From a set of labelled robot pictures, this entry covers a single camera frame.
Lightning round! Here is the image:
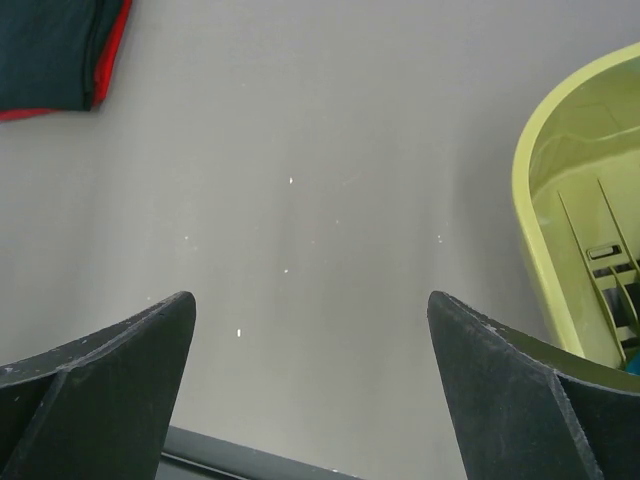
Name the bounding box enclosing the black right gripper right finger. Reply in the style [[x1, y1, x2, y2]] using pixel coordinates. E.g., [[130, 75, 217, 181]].
[[427, 291, 639, 479]]

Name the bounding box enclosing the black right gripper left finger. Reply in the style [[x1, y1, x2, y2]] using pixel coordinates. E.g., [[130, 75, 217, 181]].
[[1, 292, 196, 479]]

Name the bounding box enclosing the blue t-shirt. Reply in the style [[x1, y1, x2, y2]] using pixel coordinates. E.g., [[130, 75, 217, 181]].
[[625, 350, 640, 376]]

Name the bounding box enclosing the green plastic laundry basket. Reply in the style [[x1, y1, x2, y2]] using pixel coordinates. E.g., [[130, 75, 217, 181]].
[[511, 45, 639, 371]]

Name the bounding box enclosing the folded red t-shirt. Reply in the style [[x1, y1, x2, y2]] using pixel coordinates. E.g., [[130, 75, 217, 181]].
[[0, 0, 134, 124]]

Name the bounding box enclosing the folded black t-shirt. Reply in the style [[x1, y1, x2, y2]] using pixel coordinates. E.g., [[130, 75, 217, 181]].
[[0, 0, 125, 113]]

